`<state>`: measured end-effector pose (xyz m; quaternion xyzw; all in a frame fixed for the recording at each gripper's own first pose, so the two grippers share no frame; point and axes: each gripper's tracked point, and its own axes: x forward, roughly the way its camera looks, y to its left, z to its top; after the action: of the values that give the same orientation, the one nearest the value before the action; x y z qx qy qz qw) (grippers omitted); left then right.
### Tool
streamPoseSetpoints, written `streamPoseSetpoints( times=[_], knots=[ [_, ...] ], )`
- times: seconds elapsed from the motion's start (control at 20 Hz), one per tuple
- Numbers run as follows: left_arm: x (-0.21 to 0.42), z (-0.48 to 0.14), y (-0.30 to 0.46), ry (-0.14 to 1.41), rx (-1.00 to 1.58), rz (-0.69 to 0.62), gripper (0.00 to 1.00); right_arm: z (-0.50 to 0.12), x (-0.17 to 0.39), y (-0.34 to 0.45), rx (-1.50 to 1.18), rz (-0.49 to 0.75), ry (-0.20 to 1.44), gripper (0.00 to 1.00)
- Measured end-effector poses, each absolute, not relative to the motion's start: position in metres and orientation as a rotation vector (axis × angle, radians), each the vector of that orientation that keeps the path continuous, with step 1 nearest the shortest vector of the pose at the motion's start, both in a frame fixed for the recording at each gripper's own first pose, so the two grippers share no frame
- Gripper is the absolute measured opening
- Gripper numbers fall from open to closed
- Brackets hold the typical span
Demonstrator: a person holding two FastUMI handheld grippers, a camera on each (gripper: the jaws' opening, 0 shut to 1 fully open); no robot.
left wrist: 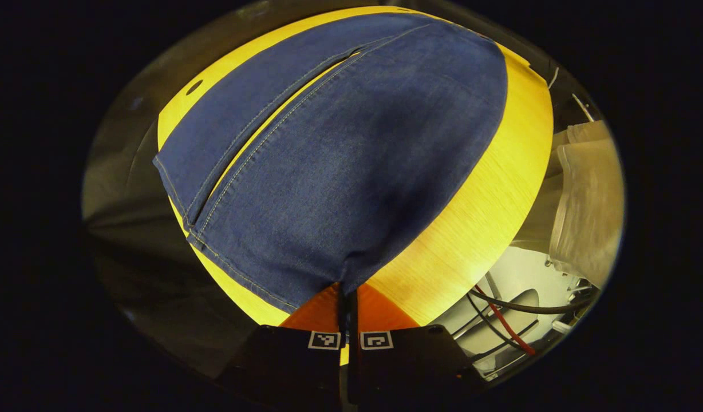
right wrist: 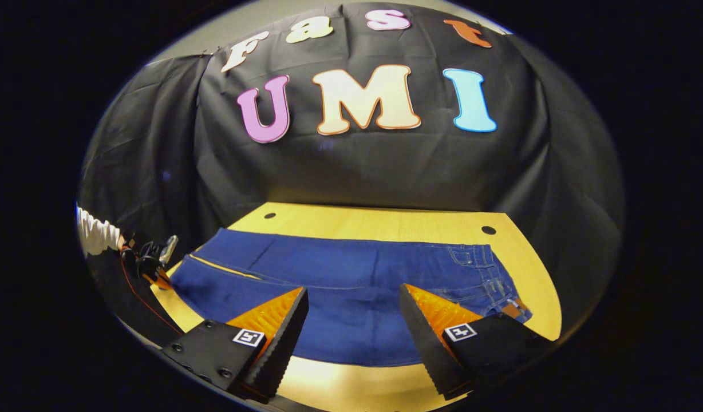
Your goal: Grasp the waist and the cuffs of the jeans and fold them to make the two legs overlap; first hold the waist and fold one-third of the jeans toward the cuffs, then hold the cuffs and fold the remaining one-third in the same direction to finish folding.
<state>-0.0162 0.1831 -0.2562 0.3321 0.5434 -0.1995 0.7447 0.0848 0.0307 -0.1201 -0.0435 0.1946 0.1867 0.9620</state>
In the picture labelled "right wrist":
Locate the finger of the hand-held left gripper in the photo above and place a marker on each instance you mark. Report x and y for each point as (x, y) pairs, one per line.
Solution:
(161, 280)

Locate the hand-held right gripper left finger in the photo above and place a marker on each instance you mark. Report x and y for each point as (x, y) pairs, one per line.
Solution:
(283, 343)

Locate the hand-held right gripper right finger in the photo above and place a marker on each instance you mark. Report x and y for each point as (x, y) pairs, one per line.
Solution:
(427, 346)

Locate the blue denim jeans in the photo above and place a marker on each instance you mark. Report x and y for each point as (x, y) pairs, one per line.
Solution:
(340, 274)

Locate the black backdrop cloth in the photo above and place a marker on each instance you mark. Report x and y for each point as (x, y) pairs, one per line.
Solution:
(357, 166)

